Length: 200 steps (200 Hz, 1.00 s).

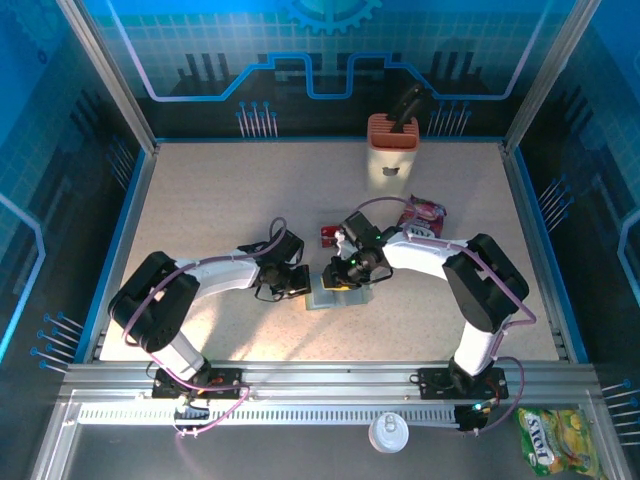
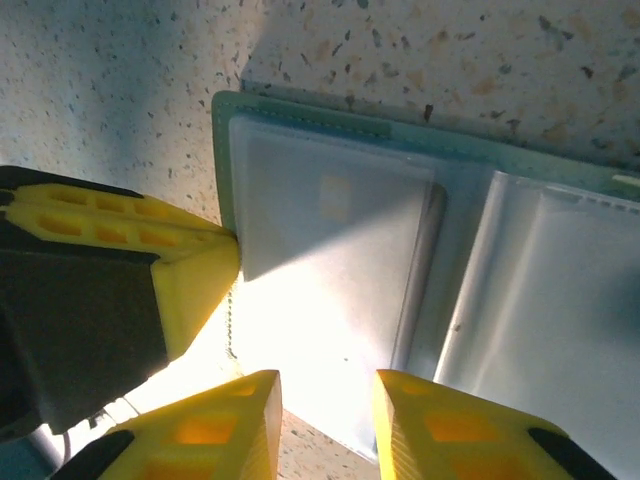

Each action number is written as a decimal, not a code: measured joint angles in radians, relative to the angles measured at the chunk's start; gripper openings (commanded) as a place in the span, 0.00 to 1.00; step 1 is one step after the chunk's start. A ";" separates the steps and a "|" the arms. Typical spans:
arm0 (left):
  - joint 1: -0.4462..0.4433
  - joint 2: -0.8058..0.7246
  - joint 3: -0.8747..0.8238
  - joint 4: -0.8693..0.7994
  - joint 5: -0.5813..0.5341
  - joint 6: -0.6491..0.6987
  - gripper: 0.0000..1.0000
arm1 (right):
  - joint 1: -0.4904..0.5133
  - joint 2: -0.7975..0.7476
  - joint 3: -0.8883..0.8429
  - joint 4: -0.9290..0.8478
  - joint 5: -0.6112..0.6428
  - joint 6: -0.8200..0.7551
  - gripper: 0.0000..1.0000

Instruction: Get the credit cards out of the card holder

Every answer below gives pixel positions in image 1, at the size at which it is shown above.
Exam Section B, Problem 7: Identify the red snack packet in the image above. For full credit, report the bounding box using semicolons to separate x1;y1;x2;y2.
320;225;347;250

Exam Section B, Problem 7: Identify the purple candy bag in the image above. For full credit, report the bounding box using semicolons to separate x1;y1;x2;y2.
396;193;448;241

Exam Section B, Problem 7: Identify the beige knife block orange top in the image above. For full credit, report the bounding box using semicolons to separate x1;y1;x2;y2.
364;113;421;197

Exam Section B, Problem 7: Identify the grey metal shelf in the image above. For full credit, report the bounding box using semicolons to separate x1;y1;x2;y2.
29;389;631;480

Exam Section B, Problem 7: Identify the green yellow candy bag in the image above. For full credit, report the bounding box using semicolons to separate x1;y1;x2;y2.
514;407;604;479

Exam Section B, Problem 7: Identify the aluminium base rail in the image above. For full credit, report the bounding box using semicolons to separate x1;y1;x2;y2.
59;360;601;401

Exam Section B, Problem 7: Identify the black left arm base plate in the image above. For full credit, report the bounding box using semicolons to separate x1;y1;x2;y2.
152;367;244;401

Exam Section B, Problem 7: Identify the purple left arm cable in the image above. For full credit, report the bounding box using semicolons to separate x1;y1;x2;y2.
122;216;289;441

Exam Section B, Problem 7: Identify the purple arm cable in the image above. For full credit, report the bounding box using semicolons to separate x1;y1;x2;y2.
122;216;289;441
352;195;539;437

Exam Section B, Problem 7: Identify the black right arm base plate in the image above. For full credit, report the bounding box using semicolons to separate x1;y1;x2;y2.
418;367;510;401

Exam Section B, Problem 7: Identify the white slotted cable duct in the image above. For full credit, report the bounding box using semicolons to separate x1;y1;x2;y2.
77;403;459;426

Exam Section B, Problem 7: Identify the aluminium side rail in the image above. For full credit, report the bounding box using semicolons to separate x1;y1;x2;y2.
74;144;160;364
501;144;589;364

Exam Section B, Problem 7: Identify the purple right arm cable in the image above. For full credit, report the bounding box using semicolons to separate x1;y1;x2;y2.
352;195;539;437

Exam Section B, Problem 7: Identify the aluminium frame post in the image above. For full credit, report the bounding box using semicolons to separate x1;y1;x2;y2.
501;0;602;154
55;0;160;154

